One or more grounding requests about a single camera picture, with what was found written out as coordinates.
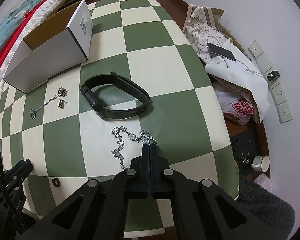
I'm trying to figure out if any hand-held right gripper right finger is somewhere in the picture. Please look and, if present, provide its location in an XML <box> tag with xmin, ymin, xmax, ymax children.
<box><xmin>150</xmin><ymin>144</ymin><xmax>287</xmax><ymax>240</ymax></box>

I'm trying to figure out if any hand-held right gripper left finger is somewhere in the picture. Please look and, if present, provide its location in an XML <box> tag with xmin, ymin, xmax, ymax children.
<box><xmin>20</xmin><ymin>144</ymin><xmax>150</xmax><ymax>240</ymax></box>

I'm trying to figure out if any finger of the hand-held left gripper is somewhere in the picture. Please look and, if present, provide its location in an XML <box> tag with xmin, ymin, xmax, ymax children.
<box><xmin>4</xmin><ymin>159</ymin><xmax>33</xmax><ymax>181</ymax></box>

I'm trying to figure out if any silver rhinestone bracelet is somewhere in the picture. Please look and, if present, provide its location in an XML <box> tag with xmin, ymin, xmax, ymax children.
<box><xmin>110</xmin><ymin>126</ymin><xmax>158</xmax><ymax>171</ymax></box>

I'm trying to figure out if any black smart band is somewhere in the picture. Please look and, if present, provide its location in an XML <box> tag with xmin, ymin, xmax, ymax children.
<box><xmin>80</xmin><ymin>72</ymin><xmax>150</xmax><ymax>120</ymax></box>

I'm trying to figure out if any green cream checkered tablecloth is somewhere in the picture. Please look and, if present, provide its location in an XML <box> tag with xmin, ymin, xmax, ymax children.
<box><xmin>0</xmin><ymin>0</ymin><xmax>240</xmax><ymax>239</ymax></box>

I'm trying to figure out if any black bag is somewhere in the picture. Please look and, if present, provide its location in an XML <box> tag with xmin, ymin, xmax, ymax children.
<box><xmin>229</xmin><ymin>129</ymin><xmax>262</xmax><ymax>173</ymax></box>

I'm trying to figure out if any red printed plastic bag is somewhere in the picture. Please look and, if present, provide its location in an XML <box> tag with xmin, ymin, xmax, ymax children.
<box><xmin>215</xmin><ymin>91</ymin><xmax>256</xmax><ymax>126</ymax></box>

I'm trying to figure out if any red blanket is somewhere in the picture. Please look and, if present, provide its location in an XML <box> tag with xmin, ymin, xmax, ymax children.
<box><xmin>0</xmin><ymin>0</ymin><xmax>75</xmax><ymax>117</ymax></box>

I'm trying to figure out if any white mug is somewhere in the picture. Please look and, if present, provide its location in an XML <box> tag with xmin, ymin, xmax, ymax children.
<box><xmin>251</xmin><ymin>155</ymin><xmax>271</xmax><ymax>173</ymax></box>

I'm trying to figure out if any white cloth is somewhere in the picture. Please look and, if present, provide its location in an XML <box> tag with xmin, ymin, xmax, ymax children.
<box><xmin>204</xmin><ymin>39</ymin><xmax>271</xmax><ymax>125</ymax></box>

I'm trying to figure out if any pale pink crumpled bag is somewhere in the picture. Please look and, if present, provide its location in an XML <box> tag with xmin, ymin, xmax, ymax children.
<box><xmin>253</xmin><ymin>174</ymin><xmax>272</xmax><ymax>188</ymax></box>

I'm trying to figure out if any white cardboard box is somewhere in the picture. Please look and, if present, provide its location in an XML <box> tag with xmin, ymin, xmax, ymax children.
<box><xmin>2</xmin><ymin>0</ymin><xmax>94</xmax><ymax>93</ymax></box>

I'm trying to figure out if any black smartphone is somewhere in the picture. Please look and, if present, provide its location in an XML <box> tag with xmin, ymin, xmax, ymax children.
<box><xmin>207</xmin><ymin>42</ymin><xmax>237</xmax><ymax>62</ymax></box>

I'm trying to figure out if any grey fuzzy cloth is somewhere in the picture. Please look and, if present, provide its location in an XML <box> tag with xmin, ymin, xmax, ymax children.
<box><xmin>235</xmin><ymin>173</ymin><xmax>296</xmax><ymax>240</ymax></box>

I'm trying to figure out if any floral patterned fabric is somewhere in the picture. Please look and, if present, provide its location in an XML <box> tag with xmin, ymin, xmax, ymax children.
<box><xmin>182</xmin><ymin>4</ymin><xmax>233</xmax><ymax>67</ymax></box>

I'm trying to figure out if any teal blanket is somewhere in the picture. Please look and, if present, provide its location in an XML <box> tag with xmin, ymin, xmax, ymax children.
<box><xmin>0</xmin><ymin>0</ymin><xmax>87</xmax><ymax>54</ymax></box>

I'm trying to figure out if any black charger plug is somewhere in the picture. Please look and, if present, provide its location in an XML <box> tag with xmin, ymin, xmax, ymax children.
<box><xmin>266</xmin><ymin>70</ymin><xmax>281</xmax><ymax>82</ymax></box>

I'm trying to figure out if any brown cardboard box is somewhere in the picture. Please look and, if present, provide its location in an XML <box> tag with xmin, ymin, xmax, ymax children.
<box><xmin>209</xmin><ymin>7</ymin><xmax>243</xmax><ymax>52</ymax></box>

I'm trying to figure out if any white grey patterned quilt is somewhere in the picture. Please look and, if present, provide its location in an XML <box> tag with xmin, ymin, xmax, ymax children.
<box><xmin>0</xmin><ymin>0</ymin><xmax>78</xmax><ymax>85</ymax></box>

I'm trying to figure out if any silver chain brooch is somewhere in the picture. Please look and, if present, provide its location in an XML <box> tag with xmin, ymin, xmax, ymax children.
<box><xmin>29</xmin><ymin>87</ymin><xmax>69</xmax><ymax>119</ymax></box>

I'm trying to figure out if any white charging cable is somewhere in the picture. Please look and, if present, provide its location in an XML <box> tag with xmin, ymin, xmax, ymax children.
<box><xmin>235</xmin><ymin>52</ymin><xmax>268</xmax><ymax>77</ymax></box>

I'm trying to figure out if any white wall socket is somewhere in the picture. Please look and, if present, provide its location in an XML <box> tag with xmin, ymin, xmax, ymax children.
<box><xmin>270</xmin><ymin>81</ymin><xmax>288</xmax><ymax>106</ymax></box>
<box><xmin>276</xmin><ymin>101</ymin><xmax>293</xmax><ymax>124</ymax></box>

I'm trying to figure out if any white wall switch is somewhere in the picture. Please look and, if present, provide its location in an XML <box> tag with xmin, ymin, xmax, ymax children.
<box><xmin>256</xmin><ymin>52</ymin><xmax>274</xmax><ymax>72</ymax></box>
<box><xmin>248</xmin><ymin>40</ymin><xmax>266</xmax><ymax>58</ymax></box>

